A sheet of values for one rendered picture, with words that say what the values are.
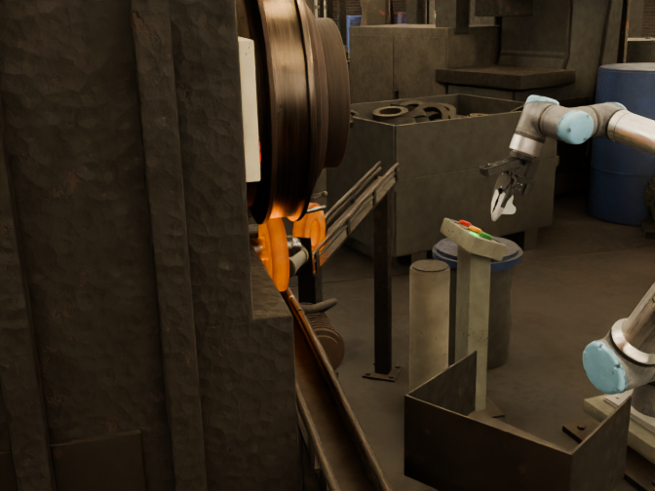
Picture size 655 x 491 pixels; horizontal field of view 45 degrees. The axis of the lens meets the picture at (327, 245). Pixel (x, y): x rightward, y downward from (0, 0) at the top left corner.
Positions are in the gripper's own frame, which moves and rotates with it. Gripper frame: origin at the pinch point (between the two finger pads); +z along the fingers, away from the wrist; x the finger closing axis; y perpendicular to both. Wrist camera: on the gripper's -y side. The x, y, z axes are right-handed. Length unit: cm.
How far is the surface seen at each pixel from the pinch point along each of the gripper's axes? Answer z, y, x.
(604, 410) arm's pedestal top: 42, 42, -27
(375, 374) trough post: 70, -1, 37
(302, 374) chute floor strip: 27, -71, -82
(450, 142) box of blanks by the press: -12, 43, 140
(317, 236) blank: 17, -54, -12
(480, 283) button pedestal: 21.0, 5.2, 2.3
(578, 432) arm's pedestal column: 53, 42, -20
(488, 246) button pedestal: 8.4, -0.3, -4.6
